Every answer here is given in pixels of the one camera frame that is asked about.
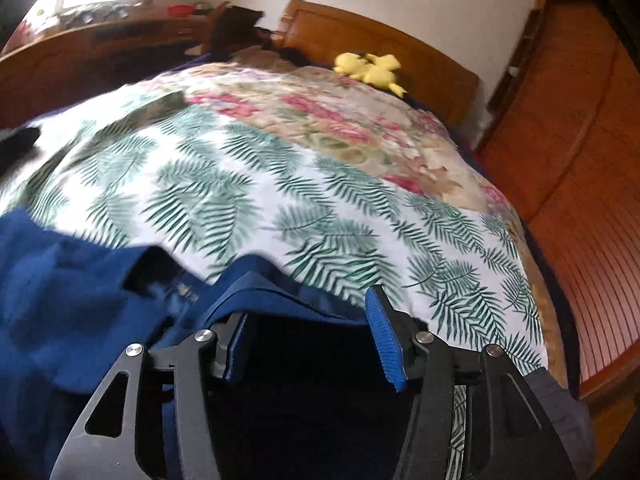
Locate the yellow plush toy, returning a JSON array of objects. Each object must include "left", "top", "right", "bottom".
[{"left": 333, "top": 51, "right": 404, "bottom": 97}]

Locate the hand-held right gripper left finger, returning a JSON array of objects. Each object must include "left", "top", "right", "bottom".
[{"left": 50, "top": 311, "right": 249, "bottom": 480}]

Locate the wooden bed headboard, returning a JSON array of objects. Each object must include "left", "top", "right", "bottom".
[{"left": 276, "top": 0, "right": 482, "bottom": 132}]

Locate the blue suit jacket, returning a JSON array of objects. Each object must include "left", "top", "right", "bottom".
[{"left": 0, "top": 210, "right": 426, "bottom": 480}]

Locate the leaf print bed sheet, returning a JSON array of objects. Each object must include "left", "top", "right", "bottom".
[{"left": 0, "top": 91, "right": 552, "bottom": 480}]

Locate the navy bed cover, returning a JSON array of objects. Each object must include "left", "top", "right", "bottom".
[{"left": 520, "top": 230, "right": 584, "bottom": 397}]

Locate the floral blanket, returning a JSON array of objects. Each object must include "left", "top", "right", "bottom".
[{"left": 145, "top": 57, "right": 527, "bottom": 232}]

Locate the wooden louvered wardrobe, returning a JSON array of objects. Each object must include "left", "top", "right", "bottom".
[{"left": 474, "top": 0, "right": 640, "bottom": 403}]

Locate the wooden chair with dark cloth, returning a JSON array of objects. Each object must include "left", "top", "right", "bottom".
[{"left": 201, "top": 1, "right": 267, "bottom": 57}]

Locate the black garment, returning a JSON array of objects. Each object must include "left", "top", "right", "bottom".
[{"left": 0, "top": 127, "right": 42, "bottom": 175}]

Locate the wooden desk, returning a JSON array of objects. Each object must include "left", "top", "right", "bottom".
[{"left": 0, "top": 10, "right": 222, "bottom": 128}]

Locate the grey metal desk clutter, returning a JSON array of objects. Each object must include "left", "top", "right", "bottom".
[{"left": 59, "top": 2, "right": 132, "bottom": 24}]

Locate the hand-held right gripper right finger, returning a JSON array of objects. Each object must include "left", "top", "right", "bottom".
[{"left": 365, "top": 284, "right": 583, "bottom": 480}]

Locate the dark grey cloth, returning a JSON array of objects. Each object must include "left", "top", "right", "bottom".
[{"left": 527, "top": 367, "right": 599, "bottom": 480}]

